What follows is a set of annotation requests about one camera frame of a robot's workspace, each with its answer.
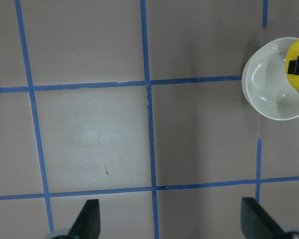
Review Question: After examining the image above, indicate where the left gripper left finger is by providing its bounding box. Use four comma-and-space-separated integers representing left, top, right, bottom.
45, 199, 101, 239

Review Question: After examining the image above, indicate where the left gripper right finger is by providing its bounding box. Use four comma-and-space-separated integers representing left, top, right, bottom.
240, 197, 299, 239

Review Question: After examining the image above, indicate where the white bowl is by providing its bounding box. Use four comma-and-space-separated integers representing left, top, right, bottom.
242, 37, 299, 120

